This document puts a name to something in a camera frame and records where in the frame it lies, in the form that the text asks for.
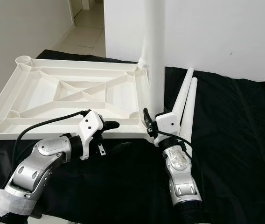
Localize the white plastic table leg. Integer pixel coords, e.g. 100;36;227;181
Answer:
179;77;198;145
144;0;167;117
137;40;149;70
167;67;195;115

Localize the black table cloth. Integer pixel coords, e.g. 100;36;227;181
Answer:
0;49;265;224

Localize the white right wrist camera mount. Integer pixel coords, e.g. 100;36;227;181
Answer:
153;111;180;146

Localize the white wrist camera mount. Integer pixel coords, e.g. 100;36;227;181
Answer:
79;110;107;159
153;111;180;146

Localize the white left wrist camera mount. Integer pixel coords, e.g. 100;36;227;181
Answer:
79;110;107;159

